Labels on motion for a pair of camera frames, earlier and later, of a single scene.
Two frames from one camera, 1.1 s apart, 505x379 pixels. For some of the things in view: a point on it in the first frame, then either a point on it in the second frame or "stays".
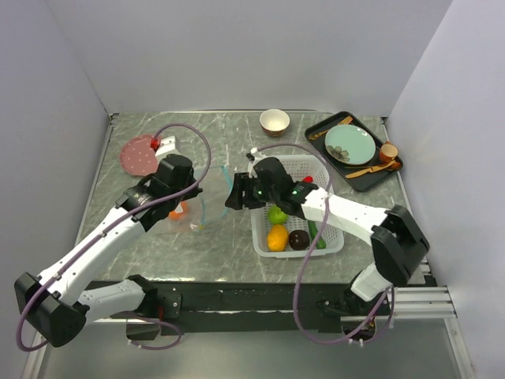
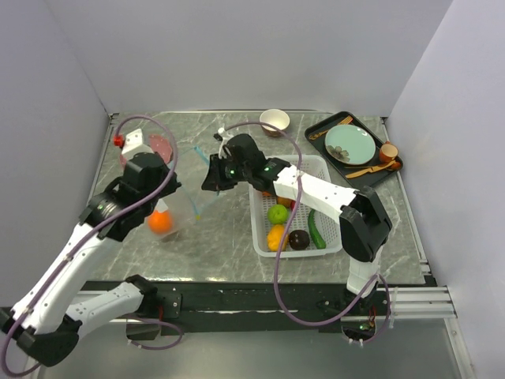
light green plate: (350, 144) stays
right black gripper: (242, 182) -> (215, 180)
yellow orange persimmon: (277, 238) stays
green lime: (276, 216) stays
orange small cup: (387, 152) stays
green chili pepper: (320, 242) stays
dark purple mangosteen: (299, 239) stays
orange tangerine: (177, 215) -> (160, 223)
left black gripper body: (190, 195) -> (174, 185)
